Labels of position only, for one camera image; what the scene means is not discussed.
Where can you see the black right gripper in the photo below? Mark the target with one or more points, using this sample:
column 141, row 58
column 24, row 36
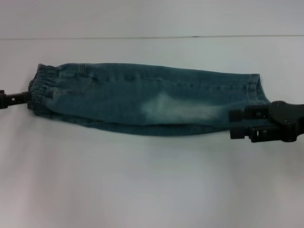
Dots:
column 287, row 121

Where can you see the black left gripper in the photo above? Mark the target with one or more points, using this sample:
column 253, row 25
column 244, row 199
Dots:
column 2, row 101

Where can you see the blue denim shorts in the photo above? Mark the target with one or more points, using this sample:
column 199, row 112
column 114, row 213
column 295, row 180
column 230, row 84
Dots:
column 152, row 109

